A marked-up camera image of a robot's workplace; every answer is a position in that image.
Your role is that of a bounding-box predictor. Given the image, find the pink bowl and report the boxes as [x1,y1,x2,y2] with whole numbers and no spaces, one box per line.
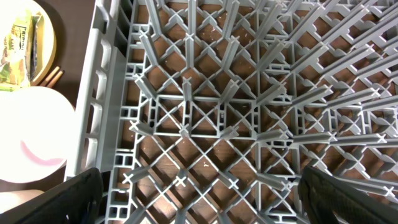
[1,86,75,184]

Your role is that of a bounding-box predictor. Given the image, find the green snack wrapper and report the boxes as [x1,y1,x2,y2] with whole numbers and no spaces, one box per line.
[1,9,42,91]

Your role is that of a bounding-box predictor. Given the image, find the grey dishwasher rack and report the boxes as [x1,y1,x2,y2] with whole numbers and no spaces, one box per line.
[65,0,397,223]

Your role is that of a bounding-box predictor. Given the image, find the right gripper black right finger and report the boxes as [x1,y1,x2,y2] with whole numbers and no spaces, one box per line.
[298,167,397,224]

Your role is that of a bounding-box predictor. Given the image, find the wooden chopstick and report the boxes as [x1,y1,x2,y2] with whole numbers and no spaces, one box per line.
[40,67,60,86]
[46,70,63,88]

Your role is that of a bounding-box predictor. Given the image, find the yellow plate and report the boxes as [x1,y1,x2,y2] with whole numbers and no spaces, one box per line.
[1,0,57,86]

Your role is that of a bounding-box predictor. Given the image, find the cream white cup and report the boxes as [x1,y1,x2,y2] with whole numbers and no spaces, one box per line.
[0,190,44,213]

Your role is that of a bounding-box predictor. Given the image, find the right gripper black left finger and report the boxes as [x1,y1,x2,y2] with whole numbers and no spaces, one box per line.
[1,167,103,223]

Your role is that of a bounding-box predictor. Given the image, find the dark brown tray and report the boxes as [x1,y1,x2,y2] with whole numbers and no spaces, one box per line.
[1,0,95,192]

